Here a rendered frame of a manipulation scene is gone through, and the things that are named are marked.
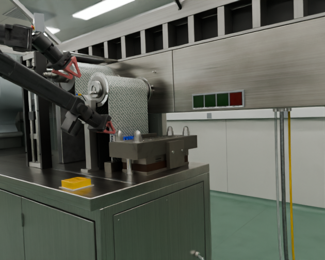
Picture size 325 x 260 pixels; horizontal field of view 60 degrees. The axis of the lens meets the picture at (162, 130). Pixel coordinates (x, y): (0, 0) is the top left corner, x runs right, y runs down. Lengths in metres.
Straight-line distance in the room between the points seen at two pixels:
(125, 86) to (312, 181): 2.73
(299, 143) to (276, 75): 2.44
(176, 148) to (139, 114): 0.26
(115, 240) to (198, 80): 0.75
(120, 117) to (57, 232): 0.52
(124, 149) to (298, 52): 0.72
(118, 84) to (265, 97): 0.61
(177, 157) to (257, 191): 2.69
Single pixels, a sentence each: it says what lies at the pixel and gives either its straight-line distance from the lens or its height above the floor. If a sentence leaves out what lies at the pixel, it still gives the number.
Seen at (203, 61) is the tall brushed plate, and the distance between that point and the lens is 1.30.
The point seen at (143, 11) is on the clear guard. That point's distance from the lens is 1.61.
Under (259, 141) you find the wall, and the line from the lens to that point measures 3.69.
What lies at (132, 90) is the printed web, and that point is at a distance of 1.31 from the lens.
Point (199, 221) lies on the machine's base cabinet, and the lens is 1.33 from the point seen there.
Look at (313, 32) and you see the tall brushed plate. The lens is 1.15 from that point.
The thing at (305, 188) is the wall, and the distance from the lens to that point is 3.63.
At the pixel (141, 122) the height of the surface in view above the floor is 1.10.
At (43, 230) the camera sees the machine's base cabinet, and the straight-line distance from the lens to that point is 1.21.
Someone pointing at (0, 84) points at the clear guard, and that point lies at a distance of 2.12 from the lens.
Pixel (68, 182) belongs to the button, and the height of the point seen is 0.92.
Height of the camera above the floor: 1.13
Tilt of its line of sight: 3 degrees down
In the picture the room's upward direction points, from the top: 2 degrees counter-clockwise
